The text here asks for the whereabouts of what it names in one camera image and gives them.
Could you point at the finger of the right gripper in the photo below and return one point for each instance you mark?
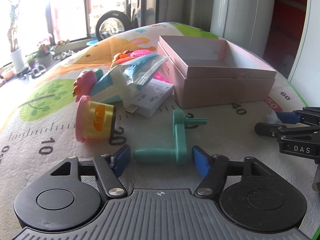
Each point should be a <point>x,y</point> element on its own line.
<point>275,130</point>
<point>308,116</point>

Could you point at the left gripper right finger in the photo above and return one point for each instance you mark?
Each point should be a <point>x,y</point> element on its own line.
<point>213,170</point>

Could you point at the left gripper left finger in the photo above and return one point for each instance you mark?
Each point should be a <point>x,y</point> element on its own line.
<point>109,168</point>

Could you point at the green plastic crank handle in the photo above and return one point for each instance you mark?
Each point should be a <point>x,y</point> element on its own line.
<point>179,153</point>

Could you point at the pink yellow round toy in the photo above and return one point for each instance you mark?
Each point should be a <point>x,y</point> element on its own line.
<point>94,120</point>

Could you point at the white charger box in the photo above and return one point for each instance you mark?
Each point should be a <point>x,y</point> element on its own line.
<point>149,99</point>

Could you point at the blue wet cotton pack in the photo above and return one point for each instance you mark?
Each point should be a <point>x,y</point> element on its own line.
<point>115,86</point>

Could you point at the pink pig toy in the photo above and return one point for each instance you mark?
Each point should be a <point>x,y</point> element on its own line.
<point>85,82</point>

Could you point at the pink plastic racket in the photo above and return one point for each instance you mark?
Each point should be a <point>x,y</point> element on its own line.
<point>143,68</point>

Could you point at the orange toy camera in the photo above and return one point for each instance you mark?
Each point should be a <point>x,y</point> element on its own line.
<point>120,58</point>

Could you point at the colourful play mat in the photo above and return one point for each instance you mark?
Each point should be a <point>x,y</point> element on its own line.
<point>38,118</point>

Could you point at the pink cardboard box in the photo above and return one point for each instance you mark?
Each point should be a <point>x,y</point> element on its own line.
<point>208,72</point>

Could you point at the blue plastic basin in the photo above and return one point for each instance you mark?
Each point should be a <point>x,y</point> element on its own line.
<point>92,42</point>

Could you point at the small flower pot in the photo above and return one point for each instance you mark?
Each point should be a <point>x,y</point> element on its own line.
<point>46,60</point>

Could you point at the white plant pot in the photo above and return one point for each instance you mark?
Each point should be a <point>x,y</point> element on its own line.
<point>19,61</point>

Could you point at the round washing machine door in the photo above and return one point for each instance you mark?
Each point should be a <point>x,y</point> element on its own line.
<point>111,23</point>

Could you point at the grey curtain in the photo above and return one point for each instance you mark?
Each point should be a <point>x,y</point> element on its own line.
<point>196,13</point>

